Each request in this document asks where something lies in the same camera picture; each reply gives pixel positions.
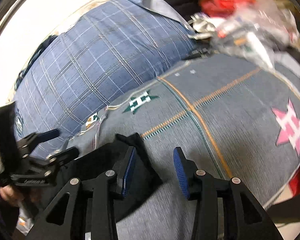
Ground blue plaid pillow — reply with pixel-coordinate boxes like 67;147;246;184
14;0;194;159

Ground grey patterned bed quilt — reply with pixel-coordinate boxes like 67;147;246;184
68;54;300;239

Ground black pants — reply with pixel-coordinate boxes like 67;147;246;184
37;132;164;223

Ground person's left hand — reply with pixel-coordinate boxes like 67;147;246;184
0;185;41;207

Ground clear plastic bags pile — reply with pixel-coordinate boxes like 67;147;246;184
189;0;300;70

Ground dark folded jeans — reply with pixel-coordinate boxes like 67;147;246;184
14;35;58;91

